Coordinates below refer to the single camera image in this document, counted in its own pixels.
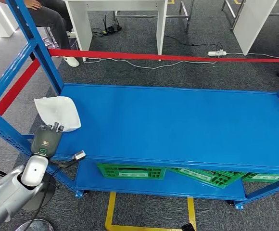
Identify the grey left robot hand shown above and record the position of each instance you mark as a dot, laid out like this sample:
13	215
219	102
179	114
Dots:
45	142

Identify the white plastic mirror shell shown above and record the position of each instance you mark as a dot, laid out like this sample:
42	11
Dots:
57	111

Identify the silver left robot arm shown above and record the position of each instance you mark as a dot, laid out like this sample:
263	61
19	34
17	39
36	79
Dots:
7	194

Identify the blue metal shelf rack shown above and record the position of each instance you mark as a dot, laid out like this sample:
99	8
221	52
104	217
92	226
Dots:
166	124

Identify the red barrier belt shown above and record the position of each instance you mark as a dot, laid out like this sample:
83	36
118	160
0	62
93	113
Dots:
154	57
11	94

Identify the chrome chair base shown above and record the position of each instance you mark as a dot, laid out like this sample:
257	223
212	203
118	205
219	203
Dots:
48	38

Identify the green plastic crate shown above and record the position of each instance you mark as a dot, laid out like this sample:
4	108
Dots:
209	178
261	177
130	173

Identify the person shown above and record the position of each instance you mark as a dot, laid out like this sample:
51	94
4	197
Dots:
50	19

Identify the white desk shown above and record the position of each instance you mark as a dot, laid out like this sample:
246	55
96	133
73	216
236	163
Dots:
81	25

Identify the black router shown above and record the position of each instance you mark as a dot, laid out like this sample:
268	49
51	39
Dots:
111	29

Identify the white power strip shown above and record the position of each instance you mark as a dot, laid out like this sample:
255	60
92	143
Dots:
215	53

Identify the white desk panel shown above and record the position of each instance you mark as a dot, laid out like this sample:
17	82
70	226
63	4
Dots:
252	22

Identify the metal table frame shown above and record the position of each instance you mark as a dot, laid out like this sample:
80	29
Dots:
237	17
188	16

